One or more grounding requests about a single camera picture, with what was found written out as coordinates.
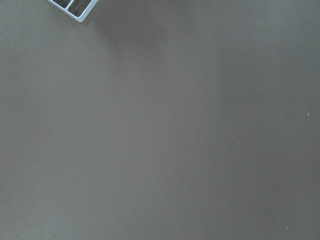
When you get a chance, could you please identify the white wire cup rack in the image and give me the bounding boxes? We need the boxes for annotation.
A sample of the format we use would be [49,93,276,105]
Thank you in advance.
[48,0,99,23]

